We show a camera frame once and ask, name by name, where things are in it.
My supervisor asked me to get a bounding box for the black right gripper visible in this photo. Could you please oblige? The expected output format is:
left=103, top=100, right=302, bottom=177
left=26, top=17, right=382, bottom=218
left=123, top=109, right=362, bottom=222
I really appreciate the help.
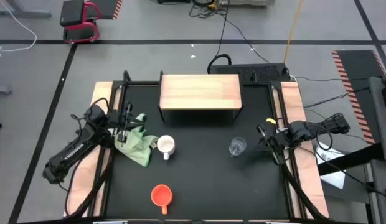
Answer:
left=257, top=124, right=295, bottom=149

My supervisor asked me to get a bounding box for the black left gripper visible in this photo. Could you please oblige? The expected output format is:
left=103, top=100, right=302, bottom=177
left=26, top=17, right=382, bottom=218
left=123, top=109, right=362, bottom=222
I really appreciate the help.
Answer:
left=108, top=107, right=146, bottom=134

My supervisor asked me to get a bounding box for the clear glass mug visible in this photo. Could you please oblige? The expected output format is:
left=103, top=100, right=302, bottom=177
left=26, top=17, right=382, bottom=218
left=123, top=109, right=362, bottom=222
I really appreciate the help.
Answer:
left=228, top=136, right=247, bottom=157

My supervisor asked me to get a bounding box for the grey white patterned mug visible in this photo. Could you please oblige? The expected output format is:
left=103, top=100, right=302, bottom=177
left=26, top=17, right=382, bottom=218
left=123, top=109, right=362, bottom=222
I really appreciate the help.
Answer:
left=156, top=134, right=176, bottom=161

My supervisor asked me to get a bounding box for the orange plastic mug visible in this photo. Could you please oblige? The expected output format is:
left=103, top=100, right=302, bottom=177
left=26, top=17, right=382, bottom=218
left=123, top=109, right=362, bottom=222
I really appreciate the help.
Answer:
left=151, top=184, right=174, bottom=215

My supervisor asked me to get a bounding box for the wooden shelf with black legs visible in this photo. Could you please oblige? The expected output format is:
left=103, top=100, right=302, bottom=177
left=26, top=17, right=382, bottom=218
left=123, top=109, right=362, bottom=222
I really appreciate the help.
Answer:
left=158, top=70, right=243, bottom=125

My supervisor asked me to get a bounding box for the green microfibre cloth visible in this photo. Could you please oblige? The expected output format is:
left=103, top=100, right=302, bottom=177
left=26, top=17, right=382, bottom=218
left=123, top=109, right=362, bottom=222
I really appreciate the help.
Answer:
left=114, top=113, right=159, bottom=168

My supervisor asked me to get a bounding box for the black computer case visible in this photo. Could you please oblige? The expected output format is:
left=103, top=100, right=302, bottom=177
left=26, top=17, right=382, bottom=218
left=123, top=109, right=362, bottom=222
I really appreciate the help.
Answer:
left=208, top=63, right=291, bottom=83

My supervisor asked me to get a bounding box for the white paper sheet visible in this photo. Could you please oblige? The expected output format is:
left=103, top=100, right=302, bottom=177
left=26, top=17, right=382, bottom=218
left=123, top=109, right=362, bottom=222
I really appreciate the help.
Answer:
left=314, top=141, right=347, bottom=190

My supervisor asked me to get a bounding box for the hazard-striped black floor mat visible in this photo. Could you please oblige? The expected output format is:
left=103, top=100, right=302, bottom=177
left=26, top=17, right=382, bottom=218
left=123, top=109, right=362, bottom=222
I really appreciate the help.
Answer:
left=96, top=0, right=123, bottom=20
left=332, top=49, right=386, bottom=146

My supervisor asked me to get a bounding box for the grey table base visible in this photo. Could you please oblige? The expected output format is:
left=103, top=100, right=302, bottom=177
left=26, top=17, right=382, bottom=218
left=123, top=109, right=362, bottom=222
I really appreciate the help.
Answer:
left=0, top=0, right=52, bottom=19

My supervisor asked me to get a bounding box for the thick black power cable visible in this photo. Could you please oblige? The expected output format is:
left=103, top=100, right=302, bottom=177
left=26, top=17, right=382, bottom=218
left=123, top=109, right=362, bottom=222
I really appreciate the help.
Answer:
left=207, top=53, right=233, bottom=75

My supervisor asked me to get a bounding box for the yellow hanging cable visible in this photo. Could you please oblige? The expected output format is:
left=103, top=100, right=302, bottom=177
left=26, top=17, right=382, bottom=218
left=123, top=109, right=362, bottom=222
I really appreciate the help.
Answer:
left=283, top=0, right=305, bottom=65

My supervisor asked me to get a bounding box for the black floor cable bundle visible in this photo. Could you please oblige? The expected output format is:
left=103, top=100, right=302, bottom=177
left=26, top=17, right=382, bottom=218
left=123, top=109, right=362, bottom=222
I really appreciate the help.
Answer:
left=188, top=0, right=231, bottom=19

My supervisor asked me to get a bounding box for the white floor cable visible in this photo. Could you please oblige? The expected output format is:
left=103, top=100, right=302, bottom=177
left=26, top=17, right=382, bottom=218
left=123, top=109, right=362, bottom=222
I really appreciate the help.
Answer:
left=0, top=0, right=37, bottom=52

